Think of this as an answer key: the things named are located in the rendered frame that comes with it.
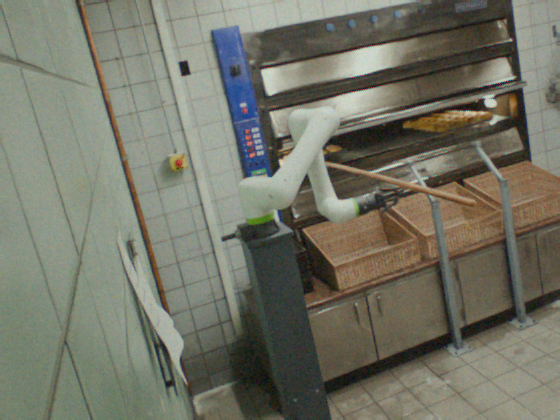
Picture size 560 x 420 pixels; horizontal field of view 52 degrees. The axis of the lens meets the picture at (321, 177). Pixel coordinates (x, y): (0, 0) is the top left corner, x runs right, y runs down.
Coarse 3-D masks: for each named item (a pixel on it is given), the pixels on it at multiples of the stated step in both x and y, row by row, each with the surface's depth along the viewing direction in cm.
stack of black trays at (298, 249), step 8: (296, 248) 333; (304, 248) 326; (296, 256) 323; (304, 256) 324; (304, 264) 324; (304, 272) 326; (304, 280) 326; (312, 280) 328; (304, 288) 325; (312, 288) 328
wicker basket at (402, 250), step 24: (384, 216) 370; (312, 240) 346; (336, 240) 365; (360, 240) 370; (384, 240) 375; (408, 240) 335; (312, 264) 358; (336, 264) 361; (360, 264) 325; (384, 264) 345; (408, 264) 337; (336, 288) 325
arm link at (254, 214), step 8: (256, 176) 243; (240, 184) 239; (248, 184) 236; (256, 184) 233; (240, 192) 239; (248, 192) 235; (248, 200) 237; (256, 200) 233; (248, 208) 239; (256, 208) 238; (264, 208) 236; (248, 216) 240; (256, 216) 239; (264, 216) 239; (272, 216) 243; (256, 224) 240
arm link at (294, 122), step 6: (294, 114) 256; (300, 114) 254; (288, 120) 259; (294, 120) 255; (300, 120) 253; (288, 126) 259; (294, 126) 256; (300, 126) 253; (294, 132) 257; (300, 132) 256; (294, 138) 259
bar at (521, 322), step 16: (464, 144) 354; (480, 144) 356; (416, 160) 343; (352, 176) 330; (416, 176) 337; (496, 176) 345; (304, 192) 321; (432, 208) 327; (512, 224) 346; (512, 240) 347; (512, 256) 349; (448, 272) 334; (512, 272) 353; (448, 288) 336; (448, 304) 340; (512, 320) 364; (528, 320) 361; (464, 352) 340
